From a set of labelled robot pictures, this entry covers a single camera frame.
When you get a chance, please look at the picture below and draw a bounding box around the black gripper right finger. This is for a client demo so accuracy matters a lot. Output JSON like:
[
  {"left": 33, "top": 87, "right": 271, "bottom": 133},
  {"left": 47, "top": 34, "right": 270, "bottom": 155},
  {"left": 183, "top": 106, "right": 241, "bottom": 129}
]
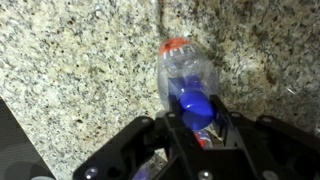
[{"left": 209, "top": 94, "right": 320, "bottom": 180}]

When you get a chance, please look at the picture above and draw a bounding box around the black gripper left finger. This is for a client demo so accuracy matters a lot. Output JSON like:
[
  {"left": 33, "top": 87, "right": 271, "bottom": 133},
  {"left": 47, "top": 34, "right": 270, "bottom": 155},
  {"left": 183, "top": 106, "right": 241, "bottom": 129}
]
[{"left": 73, "top": 98, "right": 201, "bottom": 180}]

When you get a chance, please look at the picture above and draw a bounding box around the dark grey mat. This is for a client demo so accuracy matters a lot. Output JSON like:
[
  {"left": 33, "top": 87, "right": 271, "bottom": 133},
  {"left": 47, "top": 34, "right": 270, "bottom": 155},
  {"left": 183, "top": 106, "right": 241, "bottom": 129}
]
[{"left": 0, "top": 98, "right": 56, "bottom": 180}]

